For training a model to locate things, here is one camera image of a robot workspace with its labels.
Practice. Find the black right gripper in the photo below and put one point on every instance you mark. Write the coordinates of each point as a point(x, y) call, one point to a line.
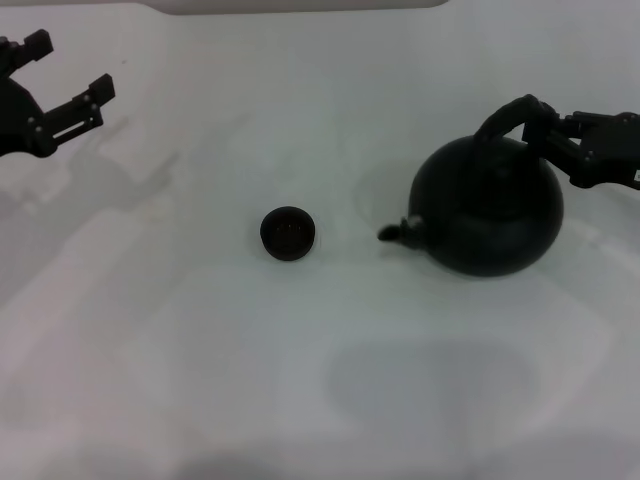
point(615, 155)

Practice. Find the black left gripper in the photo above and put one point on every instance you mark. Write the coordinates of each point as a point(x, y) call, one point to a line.
point(15, 120)

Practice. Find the black round teapot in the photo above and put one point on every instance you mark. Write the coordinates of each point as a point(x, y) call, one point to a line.
point(485, 220)

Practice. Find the dark small teacup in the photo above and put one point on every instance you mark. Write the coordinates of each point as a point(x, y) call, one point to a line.
point(287, 235)

